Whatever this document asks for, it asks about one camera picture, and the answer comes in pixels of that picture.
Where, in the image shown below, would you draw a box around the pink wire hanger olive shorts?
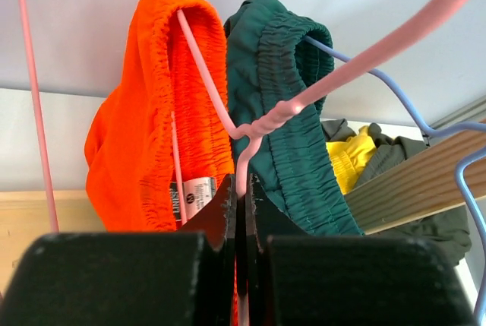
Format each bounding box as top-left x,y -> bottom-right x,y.
18,0 -> 59,233

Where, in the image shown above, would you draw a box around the blue wire hanger green shorts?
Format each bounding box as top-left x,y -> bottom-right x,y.
303,34 -> 486,326

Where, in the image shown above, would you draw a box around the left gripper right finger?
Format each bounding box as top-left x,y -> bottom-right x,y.
246,176 -> 476,325

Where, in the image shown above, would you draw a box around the dark green shorts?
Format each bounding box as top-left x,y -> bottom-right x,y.
224,0 -> 361,236

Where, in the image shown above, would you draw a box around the yellow shorts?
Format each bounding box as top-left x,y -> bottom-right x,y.
326,125 -> 377,195

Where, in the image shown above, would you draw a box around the wooden clothes rack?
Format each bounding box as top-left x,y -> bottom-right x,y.
0,0 -> 486,293

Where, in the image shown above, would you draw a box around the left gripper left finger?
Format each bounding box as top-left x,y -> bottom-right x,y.
1,175 -> 237,325

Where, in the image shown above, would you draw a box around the pink wire hanger orange shorts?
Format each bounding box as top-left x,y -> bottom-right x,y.
169,0 -> 486,326

